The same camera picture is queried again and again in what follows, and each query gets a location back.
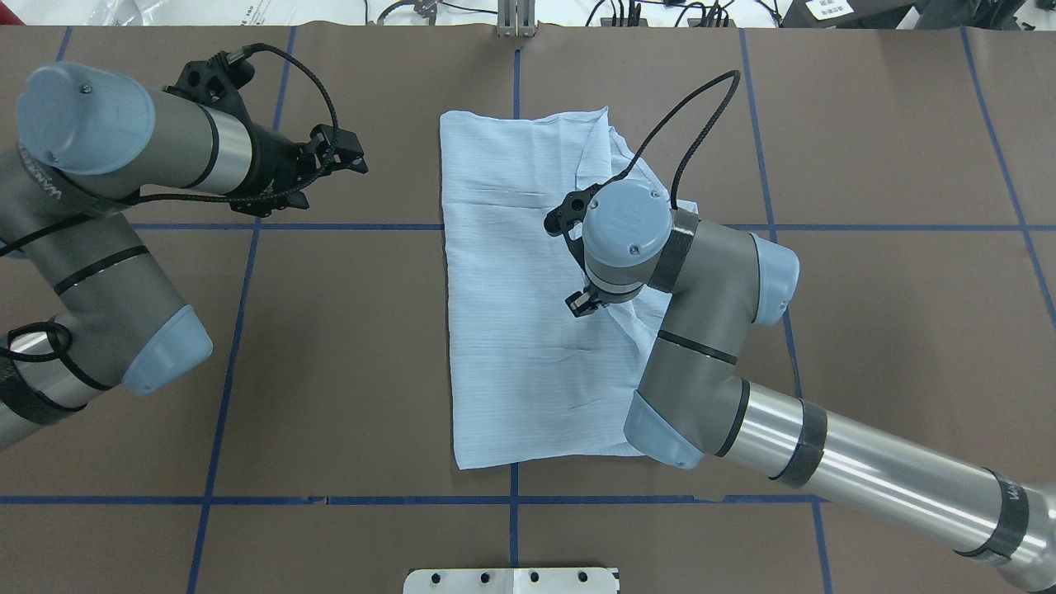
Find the clear plastic bag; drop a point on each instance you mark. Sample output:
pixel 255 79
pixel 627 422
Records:
pixel 179 13

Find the black box white label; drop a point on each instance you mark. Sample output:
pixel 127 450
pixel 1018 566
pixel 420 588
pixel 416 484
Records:
pixel 883 15

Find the white pedestal column with base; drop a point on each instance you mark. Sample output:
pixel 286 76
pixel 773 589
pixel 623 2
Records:
pixel 514 580

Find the light blue button-up shirt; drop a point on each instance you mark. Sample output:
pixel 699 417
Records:
pixel 529 380

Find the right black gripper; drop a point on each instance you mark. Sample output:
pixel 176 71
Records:
pixel 582 303

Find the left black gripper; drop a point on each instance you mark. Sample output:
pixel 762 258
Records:
pixel 272 163

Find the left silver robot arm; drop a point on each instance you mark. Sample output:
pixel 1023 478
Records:
pixel 90 145

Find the aluminium frame post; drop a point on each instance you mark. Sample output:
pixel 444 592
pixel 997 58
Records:
pixel 516 18

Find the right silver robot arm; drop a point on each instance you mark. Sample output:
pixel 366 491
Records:
pixel 690 403

